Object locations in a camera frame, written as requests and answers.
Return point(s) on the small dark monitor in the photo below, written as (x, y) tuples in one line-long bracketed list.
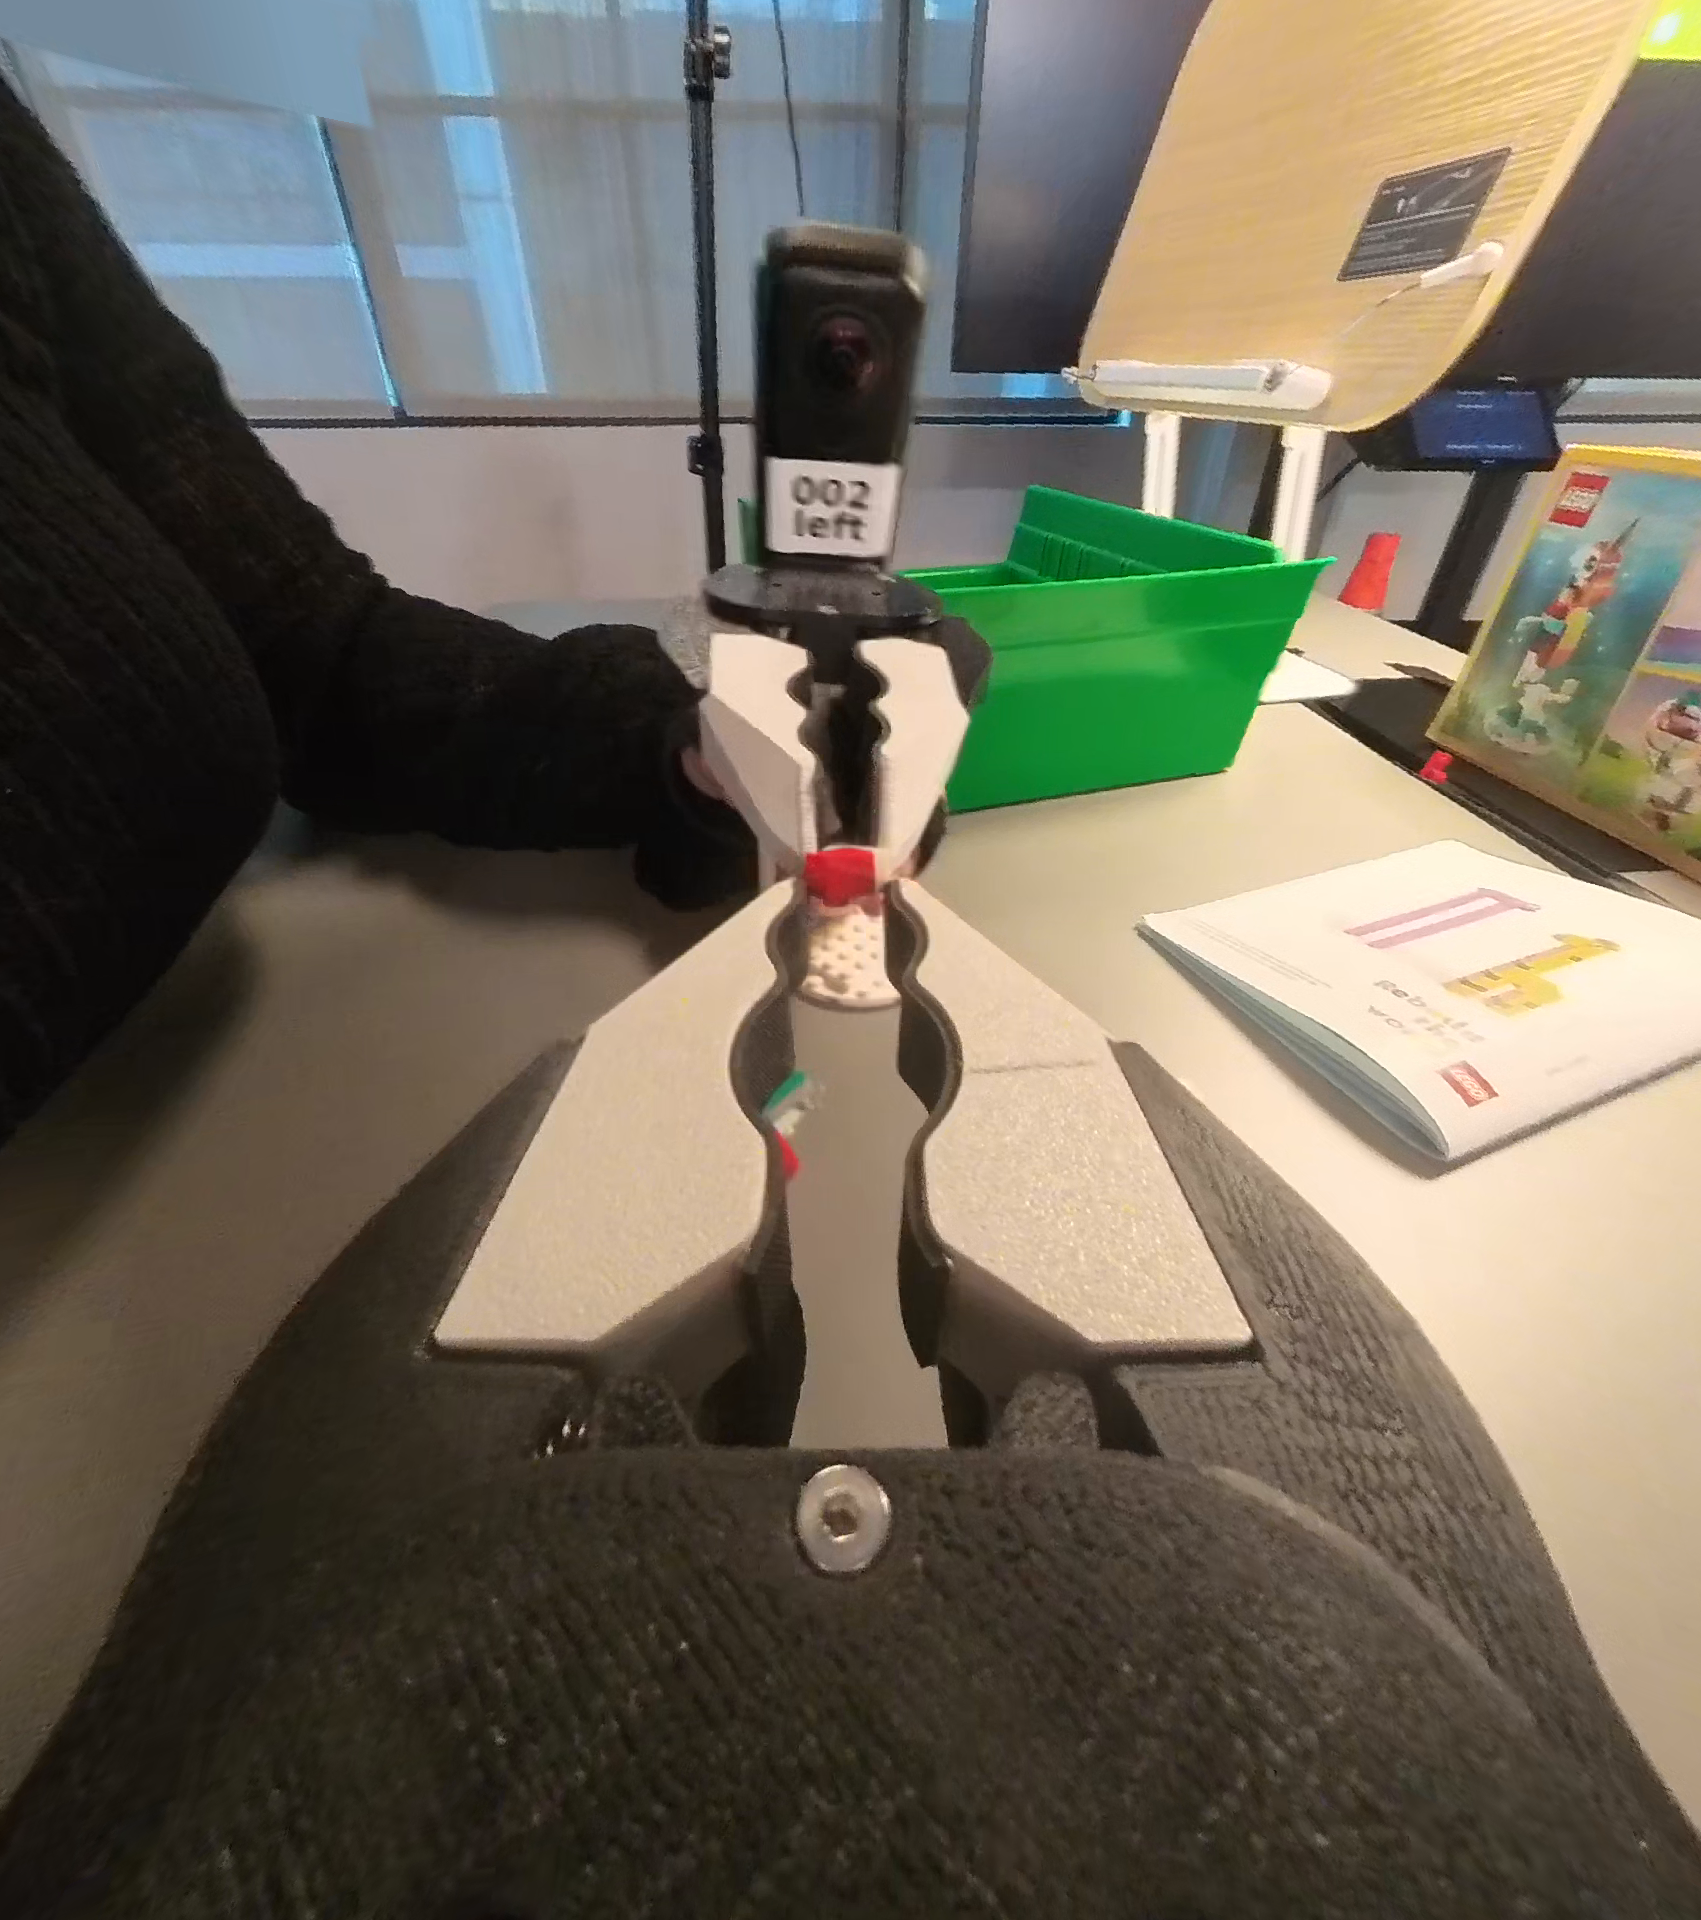
[(1458, 420)]

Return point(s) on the round white lego plate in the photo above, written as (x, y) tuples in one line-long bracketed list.
[(851, 960)]

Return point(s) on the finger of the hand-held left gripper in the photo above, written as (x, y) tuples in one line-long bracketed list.
[(754, 720), (926, 735)]

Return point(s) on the multicolour lego model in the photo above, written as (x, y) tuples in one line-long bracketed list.
[(784, 1118)]

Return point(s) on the green plastic bin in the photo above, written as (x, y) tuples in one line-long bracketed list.
[(1121, 675)]

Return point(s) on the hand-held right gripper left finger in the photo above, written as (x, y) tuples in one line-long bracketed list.
[(612, 1184)]

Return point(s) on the yellow lego box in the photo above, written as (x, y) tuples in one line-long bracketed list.
[(1645, 675)]

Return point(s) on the dark display screen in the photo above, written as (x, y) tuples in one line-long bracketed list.
[(1045, 181)]

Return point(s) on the white instruction booklet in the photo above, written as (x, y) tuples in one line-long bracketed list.
[(1466, 990)]

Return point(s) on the black light stand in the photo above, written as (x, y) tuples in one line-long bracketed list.
[(708, 301)]

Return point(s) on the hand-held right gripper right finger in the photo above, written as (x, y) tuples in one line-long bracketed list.
[(1091, 1200)]

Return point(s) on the person's left hand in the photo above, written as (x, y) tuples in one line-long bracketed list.
[(702, 867)]

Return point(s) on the window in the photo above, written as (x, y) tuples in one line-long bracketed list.
[(492, 195)]

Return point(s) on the orange traffic cone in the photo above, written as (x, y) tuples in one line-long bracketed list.
[(1368, 573)]

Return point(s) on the person's black clothing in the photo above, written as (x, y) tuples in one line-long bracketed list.
[(40, 600)]

